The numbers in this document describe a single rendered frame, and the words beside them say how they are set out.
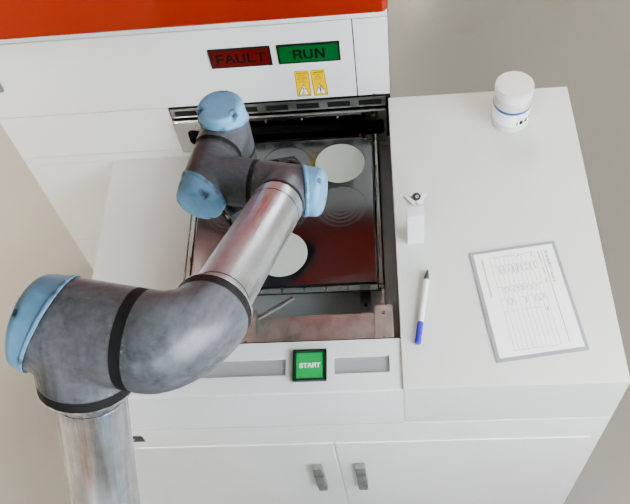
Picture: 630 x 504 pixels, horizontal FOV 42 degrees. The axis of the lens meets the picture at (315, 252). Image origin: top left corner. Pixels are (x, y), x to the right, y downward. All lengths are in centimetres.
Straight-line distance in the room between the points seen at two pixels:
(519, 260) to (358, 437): 43
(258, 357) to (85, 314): 52
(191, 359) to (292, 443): 69
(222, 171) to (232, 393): 37
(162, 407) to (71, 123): 68
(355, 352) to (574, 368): 35
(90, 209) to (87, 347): 116
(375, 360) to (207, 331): 51
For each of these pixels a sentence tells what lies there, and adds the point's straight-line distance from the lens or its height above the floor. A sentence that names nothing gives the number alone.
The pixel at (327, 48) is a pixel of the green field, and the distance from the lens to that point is 156.
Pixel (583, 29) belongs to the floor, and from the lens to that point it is 327.
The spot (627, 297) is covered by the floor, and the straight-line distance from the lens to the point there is 257.
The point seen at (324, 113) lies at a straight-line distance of 167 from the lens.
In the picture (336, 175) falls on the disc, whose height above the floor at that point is 90.
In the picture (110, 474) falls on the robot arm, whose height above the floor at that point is 123.
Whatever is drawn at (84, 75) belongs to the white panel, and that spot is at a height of 108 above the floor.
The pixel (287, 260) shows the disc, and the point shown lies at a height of 90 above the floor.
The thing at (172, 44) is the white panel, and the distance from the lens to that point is 158.
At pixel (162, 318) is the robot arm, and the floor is 143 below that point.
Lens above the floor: 217
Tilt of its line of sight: 57 degrees down
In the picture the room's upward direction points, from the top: 11 degrees counter-clockwise
